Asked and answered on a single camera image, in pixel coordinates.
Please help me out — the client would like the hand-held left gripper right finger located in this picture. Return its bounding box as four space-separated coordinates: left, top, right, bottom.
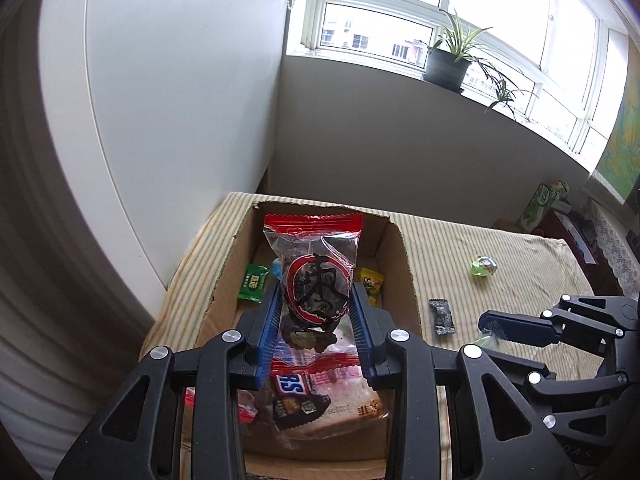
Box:
349 284 581 480

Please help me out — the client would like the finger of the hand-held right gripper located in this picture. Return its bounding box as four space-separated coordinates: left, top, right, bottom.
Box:
477 294 640 348
485 347 631 432

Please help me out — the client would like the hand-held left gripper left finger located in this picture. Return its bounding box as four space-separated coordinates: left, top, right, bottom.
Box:
52 285 284 480

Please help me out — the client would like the pale green candy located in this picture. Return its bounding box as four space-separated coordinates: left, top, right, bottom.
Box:
467 327 506 351

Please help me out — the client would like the yellow snack packet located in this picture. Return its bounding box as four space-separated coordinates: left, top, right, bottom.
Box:
356 267 386 307

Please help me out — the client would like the dark green snack packet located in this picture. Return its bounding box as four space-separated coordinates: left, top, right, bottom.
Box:
237 264 271 303

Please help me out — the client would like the brown chocolate bar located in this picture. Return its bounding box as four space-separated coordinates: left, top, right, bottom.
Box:
265 372 333 431

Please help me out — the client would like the red-edged clear date packet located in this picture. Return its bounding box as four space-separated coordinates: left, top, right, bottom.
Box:
263 212 366 381
237 390 273 426

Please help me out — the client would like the cardboard box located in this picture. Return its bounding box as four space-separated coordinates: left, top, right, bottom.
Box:
177 200 423 480

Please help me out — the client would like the multicoloured wrapped candy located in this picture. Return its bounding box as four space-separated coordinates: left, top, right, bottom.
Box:
470 255 500 279

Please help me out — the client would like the small black snack packet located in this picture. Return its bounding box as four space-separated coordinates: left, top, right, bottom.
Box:
428 298 458 336

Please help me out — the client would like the bread packet with pink print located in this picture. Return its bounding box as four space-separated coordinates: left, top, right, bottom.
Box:
272 355 391 448

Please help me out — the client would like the striped tablecloth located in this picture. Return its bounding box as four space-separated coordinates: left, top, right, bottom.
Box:
140 191 626 480

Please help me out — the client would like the dark wooden cabinet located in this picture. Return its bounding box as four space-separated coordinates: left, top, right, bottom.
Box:
492 200 626 296

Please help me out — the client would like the dark flat panel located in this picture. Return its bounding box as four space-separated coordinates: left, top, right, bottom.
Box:
565 210 601 266

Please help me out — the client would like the green carton box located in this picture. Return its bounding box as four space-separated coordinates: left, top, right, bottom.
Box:
517 182 553 233

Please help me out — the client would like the white lace cloth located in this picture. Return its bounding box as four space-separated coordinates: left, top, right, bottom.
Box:
582 197 640 296

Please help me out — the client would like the white wardrobe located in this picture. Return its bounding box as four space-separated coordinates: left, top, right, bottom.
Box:
0 0 291 461

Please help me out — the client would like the potted spider plant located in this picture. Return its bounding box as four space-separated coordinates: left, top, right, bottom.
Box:
424 7 541 121

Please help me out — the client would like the wall map poster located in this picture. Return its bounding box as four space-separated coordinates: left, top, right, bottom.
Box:
582 95 640 206

